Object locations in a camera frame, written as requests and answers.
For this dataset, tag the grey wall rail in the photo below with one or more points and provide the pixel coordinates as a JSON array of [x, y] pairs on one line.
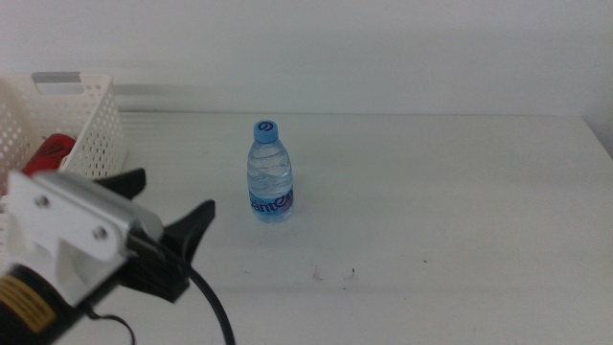
[[153, 89]]

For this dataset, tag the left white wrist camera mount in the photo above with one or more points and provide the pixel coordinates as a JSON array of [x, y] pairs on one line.
[[72, 239]]

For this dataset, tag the clear water bottle blue label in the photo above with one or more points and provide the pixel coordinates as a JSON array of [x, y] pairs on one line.
[[269, 177]]

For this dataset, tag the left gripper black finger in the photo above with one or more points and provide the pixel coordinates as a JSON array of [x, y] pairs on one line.
[[191, 230], [127, 184]]

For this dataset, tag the red soda can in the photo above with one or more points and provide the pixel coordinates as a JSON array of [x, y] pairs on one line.
[[50, 151]]

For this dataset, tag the white perforated plastic basket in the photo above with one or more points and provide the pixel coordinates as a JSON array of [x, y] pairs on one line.
[[100, 129]]

